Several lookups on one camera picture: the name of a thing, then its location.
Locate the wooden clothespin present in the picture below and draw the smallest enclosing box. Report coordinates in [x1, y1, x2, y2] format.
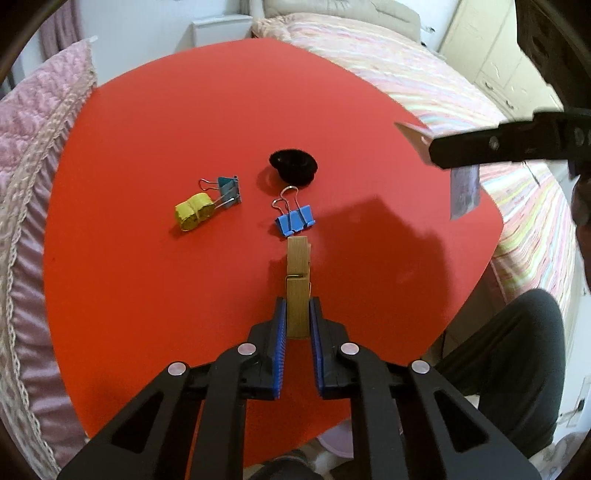
[286, 236, 311, 339]

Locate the blue binder clip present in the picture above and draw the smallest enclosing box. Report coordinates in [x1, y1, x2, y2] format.
[271, 185, 315, 238]

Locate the teal binder clip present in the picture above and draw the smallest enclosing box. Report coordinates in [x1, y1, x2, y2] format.
[198, 176, 242, 210]

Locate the pink trash bin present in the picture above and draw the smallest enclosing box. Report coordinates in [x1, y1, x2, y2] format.
[317, 419, 353, 460]

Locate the cream wardrobe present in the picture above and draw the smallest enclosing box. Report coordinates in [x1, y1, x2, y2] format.
[440, 0, 563, 119]

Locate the beige leather headboard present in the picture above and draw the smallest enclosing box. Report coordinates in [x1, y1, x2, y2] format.
[240, 0, 422, 42]

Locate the person black trouser leg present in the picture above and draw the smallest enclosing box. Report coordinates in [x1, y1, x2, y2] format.
[437, 289, 566, 458]

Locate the striped bed sheet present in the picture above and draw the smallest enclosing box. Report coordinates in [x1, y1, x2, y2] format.
[252, 13, 576, 314]

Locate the pink quilted bed cover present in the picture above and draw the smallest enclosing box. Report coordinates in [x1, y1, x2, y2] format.
[1, 40, 96, 479]

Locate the white nightstand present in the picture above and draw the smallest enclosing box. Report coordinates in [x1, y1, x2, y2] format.
[192, 14, 252, 47]

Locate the pink curtain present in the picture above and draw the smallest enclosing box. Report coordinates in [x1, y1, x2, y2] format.
[39, 0, 84, 60]

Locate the black hair tie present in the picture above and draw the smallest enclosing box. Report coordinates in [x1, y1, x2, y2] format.
[268, 148, 320, 188]

